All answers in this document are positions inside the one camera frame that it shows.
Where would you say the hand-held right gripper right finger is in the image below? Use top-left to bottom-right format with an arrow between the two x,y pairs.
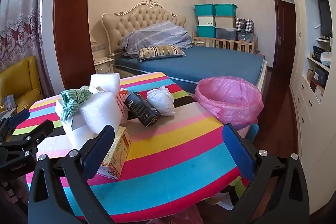
223,123 -> 310,224

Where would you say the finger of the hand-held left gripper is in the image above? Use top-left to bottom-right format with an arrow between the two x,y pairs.
0,120 -> 54,159
0,109 -> 30,135

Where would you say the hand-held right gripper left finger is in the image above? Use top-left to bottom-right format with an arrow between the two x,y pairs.
28,124 -> 116,224

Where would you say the small printed carton box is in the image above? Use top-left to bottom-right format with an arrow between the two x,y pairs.
97,126 -> 132,180

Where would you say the white foam sheet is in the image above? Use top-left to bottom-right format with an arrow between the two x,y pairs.
91,74 -> 121,94
63,119 -> 99,151
80,92 -> 122,135

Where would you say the bin with pink bag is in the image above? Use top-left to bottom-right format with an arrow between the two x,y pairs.
194,76 -> 264,131

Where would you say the picture book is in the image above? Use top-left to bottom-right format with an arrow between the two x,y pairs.
1,94 -> 16,110

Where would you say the blue plastic stool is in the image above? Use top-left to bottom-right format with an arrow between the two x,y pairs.
247,123 -> 260,141

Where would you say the yellow leather armchair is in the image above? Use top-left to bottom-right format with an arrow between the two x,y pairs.
0,56 -> 44,114

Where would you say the white cardboard box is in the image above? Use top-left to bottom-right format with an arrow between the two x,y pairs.
55,98 -> 88,132

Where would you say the green white crumpled cloth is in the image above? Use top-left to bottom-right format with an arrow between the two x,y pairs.
61,89 -> 92,121

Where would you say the pink foam fruit net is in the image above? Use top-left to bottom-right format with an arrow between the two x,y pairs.
115,95 -> 129,125

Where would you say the white paper sheet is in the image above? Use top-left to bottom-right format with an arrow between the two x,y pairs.
207,191 -> 237,211

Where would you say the black carton box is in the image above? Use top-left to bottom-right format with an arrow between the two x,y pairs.
124,92 -> 161,127

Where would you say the rainbow striped tablecloth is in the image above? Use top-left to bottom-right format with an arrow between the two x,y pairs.
12,71 -> 260,224

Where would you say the white wardrobe cabinet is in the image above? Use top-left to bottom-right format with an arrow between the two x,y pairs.
289,0 -> 336,216

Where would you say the white crumpled paper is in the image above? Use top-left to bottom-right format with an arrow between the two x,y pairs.
146,86 -> 176,117

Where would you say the cream nightstand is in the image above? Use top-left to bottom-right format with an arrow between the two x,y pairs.
93,56 -> 114,75

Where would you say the bed with blue sheet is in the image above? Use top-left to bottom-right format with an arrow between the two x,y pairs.
115,46 -> 267,92

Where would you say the lace curtain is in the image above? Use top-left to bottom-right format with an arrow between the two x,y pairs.
0,0 -> 49,98

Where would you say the black safe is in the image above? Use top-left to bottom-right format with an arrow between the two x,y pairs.
314,65 -> 328,86

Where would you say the brown wooden door panel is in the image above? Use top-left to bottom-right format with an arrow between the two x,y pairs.
53,0 -> 95,96

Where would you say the dark patterned bag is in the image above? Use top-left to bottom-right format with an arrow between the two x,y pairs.
238,31 -> 254,42

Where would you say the striped pillow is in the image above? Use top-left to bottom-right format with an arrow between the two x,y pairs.
138,45 -> 186,62

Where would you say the clear storage box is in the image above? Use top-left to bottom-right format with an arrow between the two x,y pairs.
216,28 -> 238,41

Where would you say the teal storage box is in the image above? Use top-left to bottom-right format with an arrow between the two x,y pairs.
197,25 -> 217,38
214,4 -> 238,17
194,4 -> 216,17

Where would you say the dark wooden door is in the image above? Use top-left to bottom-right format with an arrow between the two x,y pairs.
273,0 -> 296,73

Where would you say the black device box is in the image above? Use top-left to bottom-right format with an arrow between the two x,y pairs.
312,46 -> 326,62

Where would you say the black white checkered bag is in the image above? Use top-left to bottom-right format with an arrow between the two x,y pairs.
235,18 -> 255,33

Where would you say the beige storage box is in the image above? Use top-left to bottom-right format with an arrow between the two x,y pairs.
215,16 -> 236,29
197,16 -> 216,27

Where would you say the grey blue folded duvet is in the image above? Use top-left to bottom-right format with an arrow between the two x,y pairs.
120,21 -> 193,56

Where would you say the beige tufted headboard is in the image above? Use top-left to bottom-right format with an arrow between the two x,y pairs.
101,0 -> 187,56

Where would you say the black television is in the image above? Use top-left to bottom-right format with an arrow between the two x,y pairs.
318,0 -> 333,38

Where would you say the wooden crib rail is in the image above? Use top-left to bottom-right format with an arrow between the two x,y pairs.
192,32 -> 259,54

